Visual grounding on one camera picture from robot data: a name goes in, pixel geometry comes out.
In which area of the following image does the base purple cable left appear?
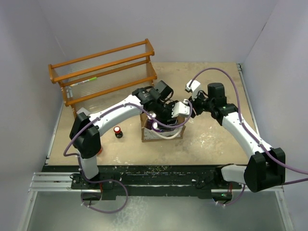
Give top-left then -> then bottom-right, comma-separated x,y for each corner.
81,179 -> 129,213

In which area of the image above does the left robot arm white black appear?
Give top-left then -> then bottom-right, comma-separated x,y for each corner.
69,81 -> 180,189

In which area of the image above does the purple soda can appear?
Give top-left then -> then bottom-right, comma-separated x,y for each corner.
147,112 -> 156,120
152,122 -> 162,132

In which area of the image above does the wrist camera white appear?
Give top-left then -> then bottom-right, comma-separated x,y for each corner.
171,99 -> 191,118
185,80 -> 201,101

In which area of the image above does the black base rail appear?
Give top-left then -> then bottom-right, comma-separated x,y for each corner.
42,165 -> 241,200

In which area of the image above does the aluminium frame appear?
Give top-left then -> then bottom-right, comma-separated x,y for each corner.
18,64 -> 296,231

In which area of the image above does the orange wooden rack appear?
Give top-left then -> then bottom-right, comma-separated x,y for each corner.
48,38 -> 157,116

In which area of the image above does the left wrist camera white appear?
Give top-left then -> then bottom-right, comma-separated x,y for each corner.
171,99 -> 191,118

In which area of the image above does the canvas bag with rope handles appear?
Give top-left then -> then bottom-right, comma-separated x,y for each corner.
140,114 -> 186,142

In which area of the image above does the small dark sauce bottle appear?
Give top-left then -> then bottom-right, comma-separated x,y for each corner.
113,126 -> 123,139

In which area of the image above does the white box on rack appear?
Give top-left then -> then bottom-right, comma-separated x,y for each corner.
77,107 -> 90,116

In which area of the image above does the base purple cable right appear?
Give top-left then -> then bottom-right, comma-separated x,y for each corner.
213,184 -> 246,208

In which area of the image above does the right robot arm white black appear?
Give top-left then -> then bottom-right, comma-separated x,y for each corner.
185,80 -> 285,193

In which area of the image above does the green marker pen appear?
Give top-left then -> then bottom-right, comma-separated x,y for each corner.
70,77 -> 97,87

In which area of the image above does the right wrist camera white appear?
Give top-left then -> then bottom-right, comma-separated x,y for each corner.
185,80 -> 201,101

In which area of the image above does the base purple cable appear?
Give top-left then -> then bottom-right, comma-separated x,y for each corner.
213,184 -> 246,208
81,179 -> 129,213

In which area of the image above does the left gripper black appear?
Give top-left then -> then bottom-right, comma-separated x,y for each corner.
153,100 -> 179,131

